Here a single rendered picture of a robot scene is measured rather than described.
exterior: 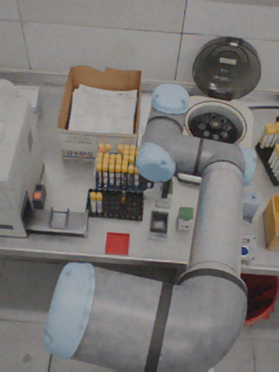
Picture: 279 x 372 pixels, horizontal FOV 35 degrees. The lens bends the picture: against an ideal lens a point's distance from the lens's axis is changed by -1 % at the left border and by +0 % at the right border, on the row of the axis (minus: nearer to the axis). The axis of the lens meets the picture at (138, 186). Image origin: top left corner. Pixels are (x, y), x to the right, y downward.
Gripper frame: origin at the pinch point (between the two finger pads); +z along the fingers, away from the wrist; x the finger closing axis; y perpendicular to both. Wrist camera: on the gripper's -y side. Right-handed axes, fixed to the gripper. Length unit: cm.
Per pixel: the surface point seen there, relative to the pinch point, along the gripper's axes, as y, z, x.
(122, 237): 10.2, 18.8, 5.1
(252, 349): -51, 107, 10
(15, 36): 54, -1, -55
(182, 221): -6.3, 13.4, 0.5
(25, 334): 52, 107, 14
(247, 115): -25.4, 7.5, -38.2
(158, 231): 0.1, 16.8, 2.7
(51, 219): 30.6, 13.0, 4.7
